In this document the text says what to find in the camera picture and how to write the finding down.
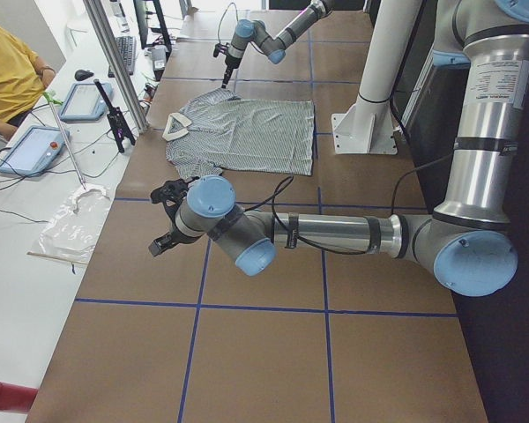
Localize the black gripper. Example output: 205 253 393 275
212 41 242 89
148 179 197 256

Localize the striped polo shirt white collar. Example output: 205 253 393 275
162 88 315 179

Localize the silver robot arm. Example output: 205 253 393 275
149 1 529 297
212 0 334 88

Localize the clear plastic bag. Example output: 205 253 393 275
29 182 112 264

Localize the black keyboard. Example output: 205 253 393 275
115 35 136 75

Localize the thin metal rod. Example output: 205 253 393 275
45 93 87 191

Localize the far blue teach pendant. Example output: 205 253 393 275
59 82 107 122

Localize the blue teach pendant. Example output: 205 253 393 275
59 82 107 122
0 125 65 177

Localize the black computer mouse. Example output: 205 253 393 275
74 69 94 82

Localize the near blue teach pendant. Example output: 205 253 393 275
0 125 65 177

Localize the person in yellow shirt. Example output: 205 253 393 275
0 27 56 140

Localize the red object at edge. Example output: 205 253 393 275
0 382 38 413

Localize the aluminium frame post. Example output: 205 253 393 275
83 0 148 134

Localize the black camera tripod stand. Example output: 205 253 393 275
93 79 136 153

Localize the white pedestal column base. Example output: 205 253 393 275
332 0 422 154

